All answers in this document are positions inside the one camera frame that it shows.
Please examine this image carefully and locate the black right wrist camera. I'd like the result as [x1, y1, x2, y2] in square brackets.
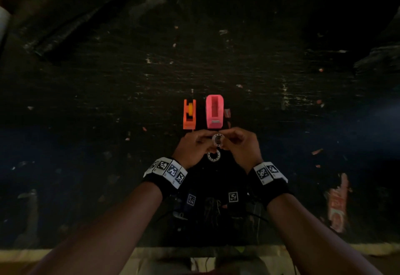
[223, 189, 250, 219]

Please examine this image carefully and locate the person's right forearm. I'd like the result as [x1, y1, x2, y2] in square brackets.
[266, 193, 383, 275]

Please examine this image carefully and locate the black right wrist band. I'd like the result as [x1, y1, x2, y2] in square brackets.
[247, 162, 291, 208]

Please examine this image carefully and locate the person's left hand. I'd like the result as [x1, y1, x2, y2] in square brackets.
[172, 129, 218, 170]

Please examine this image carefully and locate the orange tape dispenser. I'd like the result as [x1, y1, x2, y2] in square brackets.
[183, 99, 197, 130]

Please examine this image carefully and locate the black left wrist band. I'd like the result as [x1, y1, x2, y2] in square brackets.
[142, 157, 188, 200]

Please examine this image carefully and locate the black wrist band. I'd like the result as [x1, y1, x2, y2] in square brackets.
[247, 162, 291, 208]
[142, 157, 188, 200]

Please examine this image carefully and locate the person's right hand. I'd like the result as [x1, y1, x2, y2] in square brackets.
[218, 127, 264, 175]

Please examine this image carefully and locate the pink tape dispenser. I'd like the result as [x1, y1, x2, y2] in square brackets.
[206, 94, 224, 129]

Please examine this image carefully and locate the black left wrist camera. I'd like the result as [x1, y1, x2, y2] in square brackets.
[167, 192, 198, 221]

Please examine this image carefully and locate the person's left forearm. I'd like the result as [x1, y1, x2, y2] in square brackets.
[30, 182, 164, 275]

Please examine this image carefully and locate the black plastic sheet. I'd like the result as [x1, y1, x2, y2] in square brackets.
[19, 0, 130, 66]

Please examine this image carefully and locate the red paper wrapper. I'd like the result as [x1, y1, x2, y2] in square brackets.
[325, 173, 350, 233]

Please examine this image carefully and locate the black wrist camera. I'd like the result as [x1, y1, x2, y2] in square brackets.
[167, 192, 198, 221]
[223, 189, 250, 219]

